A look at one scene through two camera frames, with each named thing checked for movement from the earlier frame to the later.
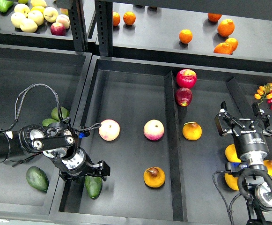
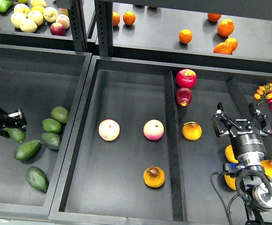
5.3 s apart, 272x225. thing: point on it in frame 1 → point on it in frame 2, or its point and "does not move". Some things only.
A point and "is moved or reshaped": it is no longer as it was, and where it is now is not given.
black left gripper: (74, 163) → (3, 120)
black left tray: (23, 84) does not move
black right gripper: (252, 146) does not move
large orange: (225, 27) does not move
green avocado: (93, 185) is moved or reshaped
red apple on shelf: (58, 29) does not move
